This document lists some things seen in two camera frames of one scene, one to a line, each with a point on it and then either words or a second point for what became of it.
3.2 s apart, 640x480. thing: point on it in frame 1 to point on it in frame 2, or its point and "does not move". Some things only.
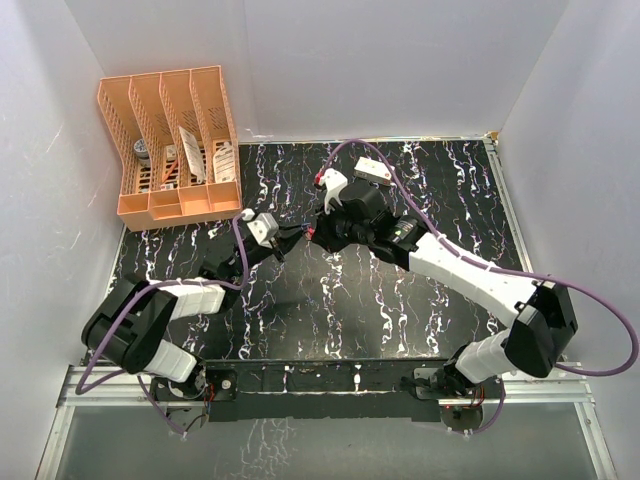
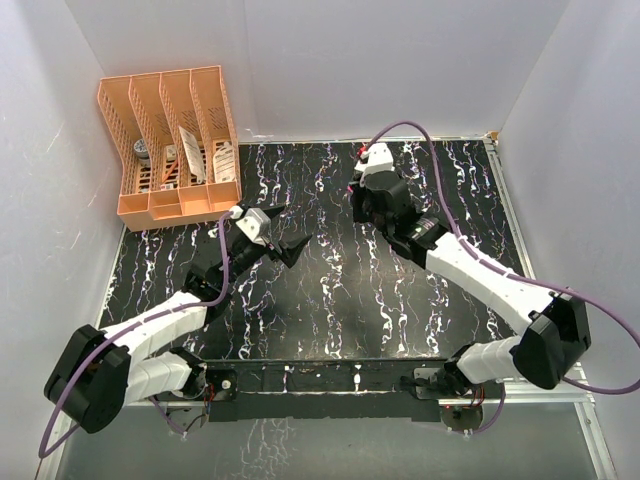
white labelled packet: (224, 164) does not move
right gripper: (324, 236) to (359, 190)
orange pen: (170, 171) does not move
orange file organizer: (174, 134) does not move
